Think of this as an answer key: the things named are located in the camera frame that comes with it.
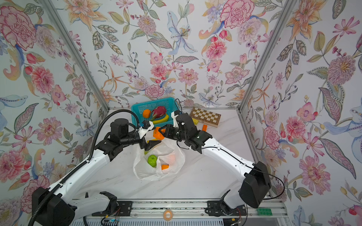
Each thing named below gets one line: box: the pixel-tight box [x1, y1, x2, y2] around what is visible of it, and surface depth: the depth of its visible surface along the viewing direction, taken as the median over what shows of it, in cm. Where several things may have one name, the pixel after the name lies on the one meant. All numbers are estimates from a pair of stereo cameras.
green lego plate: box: [256, 208, 273, 216], surface depth 73 cm
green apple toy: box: [147, 154, 158, 168], surface depth 88 cm
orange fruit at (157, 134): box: [152, 126, 165, 141], surface depth 74 cm
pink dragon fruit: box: [150, 105, 167, 122], surface depth 112 cm
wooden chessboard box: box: [189, 107, 222, 129], surface depth 116 cm
